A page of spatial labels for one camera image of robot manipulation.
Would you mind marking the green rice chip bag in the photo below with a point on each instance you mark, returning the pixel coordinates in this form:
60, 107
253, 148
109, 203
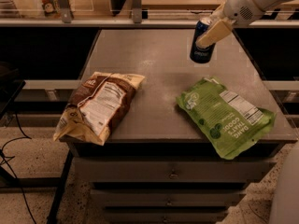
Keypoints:
231, 123

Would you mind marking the grey drawer cabinet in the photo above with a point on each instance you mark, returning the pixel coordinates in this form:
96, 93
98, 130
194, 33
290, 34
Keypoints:
155, 127

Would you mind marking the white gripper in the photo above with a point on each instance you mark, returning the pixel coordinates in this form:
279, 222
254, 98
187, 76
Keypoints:
239, 9

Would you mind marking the top drawer with handle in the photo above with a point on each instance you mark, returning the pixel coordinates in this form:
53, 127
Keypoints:
112, 170

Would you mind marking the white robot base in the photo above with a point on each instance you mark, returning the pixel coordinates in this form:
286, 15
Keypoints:
285, 205

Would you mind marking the blue pepsi can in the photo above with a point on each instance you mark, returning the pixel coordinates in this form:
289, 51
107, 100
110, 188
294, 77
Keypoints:
201, 53

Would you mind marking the bottom drawer with handle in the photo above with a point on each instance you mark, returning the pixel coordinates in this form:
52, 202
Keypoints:
165, 216

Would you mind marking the black table frame left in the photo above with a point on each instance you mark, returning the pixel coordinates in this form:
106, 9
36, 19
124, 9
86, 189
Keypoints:
10, 87

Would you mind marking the brown chip bag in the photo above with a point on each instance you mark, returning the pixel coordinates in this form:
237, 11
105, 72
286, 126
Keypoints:
97, 107

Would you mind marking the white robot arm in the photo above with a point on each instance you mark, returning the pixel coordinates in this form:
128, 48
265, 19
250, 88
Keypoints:
263, 5

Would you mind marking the drawer with handle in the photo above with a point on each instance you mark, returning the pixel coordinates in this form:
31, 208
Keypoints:
165, 216
112, 170
167, 198

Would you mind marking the middle drawer with handle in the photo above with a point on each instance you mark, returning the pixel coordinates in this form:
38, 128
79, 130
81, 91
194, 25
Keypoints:
167, 198

